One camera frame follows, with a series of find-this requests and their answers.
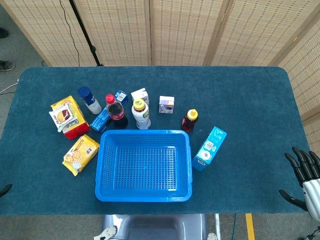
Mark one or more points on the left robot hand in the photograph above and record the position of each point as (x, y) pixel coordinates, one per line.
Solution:
(5, 190)

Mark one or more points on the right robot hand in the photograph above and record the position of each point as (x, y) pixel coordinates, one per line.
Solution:
(311, 192)

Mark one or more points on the white snack packet fruit picture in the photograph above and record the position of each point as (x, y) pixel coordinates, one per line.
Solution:
(61, 116)

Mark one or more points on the yellow and red snack bag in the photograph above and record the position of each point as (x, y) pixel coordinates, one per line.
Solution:
(77, 125)

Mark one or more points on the blue carton box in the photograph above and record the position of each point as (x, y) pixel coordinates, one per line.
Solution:
(208, 150)

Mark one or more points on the bear-shaped honey bottle yellow cap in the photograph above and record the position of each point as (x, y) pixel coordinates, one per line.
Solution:
(189, 122)

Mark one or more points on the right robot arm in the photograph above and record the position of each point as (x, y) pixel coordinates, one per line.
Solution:
(313, 235)

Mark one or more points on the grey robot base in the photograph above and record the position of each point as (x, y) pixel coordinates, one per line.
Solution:
(155, 227)

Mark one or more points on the blue perforated plastic basket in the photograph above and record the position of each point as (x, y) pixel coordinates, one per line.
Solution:
(143, 165)

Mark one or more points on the yellow cracker pack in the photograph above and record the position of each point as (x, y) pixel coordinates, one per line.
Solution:
(80, 153)

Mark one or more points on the dark blue barcode box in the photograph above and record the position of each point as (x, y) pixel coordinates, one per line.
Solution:
(100, 122)

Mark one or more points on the teal table cloth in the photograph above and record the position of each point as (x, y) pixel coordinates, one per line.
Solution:
(237, 100)

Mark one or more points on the white bottle navy blue cap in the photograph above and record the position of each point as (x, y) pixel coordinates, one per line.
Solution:
(88, 98)

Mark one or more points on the grey sneaker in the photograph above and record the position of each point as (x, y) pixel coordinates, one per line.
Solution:
(6, 65)

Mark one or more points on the cola bottle red label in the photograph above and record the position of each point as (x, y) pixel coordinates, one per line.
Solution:
(115, 111)

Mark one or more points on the white drink bottle yellow cap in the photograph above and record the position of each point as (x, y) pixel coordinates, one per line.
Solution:
(141, 115)

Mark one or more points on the black shoe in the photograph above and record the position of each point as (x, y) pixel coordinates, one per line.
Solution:
(3, 33)

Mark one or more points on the small white milk carton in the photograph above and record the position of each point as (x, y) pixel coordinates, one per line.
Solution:
(141, 93)

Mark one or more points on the small purple drink carton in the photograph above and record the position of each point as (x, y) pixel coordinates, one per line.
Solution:
(166, 105)

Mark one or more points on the black stand pole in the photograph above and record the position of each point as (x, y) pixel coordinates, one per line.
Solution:
(86, 35)

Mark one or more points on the woven bamboo folding screen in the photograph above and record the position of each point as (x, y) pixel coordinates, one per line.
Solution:
(187, 30)

